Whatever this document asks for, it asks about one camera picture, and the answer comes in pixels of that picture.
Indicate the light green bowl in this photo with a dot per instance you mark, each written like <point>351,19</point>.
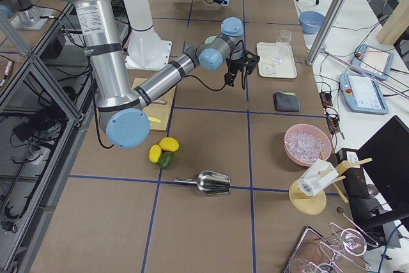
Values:
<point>210,39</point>

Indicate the blue bowl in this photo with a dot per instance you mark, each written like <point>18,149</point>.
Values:
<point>311,22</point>

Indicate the pink bowl with ice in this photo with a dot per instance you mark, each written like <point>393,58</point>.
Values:
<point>305,143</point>

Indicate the steel ice scoop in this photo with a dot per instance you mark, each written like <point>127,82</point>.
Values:
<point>209,183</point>

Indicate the cream bear serving tray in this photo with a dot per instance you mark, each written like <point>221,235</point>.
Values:
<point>266,51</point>

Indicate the clear wine glass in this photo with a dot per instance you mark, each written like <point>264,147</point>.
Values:
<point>282,43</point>

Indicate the grey folded cloth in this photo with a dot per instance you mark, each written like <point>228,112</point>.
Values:
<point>284,102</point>

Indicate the steel muddler black tip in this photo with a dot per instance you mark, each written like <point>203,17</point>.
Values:
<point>160,102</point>

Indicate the wooden cutting board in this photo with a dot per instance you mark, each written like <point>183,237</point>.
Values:
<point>161,112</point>

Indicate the yellow plastic knife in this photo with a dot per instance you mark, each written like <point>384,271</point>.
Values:
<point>154,119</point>

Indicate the yellow lemon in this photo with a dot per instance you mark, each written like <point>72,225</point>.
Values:
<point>169,144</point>

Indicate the near blue teach pendant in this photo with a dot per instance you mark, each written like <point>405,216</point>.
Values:
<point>362,95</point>

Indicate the blue teach pendant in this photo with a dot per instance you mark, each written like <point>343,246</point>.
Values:
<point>374,61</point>
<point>362,95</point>

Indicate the yellow mango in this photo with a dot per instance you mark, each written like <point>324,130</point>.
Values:
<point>154,153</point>

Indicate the far blue teach pendant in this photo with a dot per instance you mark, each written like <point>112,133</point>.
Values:
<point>374,61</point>

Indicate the white paper carton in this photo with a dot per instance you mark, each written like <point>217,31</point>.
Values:
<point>317,177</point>

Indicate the wooden cup stand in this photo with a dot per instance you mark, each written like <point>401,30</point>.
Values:
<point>314,205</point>

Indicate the black monitor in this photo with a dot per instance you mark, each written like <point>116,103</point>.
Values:
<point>388,170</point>

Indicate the metal tray with glasses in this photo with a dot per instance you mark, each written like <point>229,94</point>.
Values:
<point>342,250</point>

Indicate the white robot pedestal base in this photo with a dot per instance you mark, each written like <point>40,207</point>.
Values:
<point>146,50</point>

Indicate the aluminium frame post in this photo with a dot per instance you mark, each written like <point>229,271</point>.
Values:
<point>324,31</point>

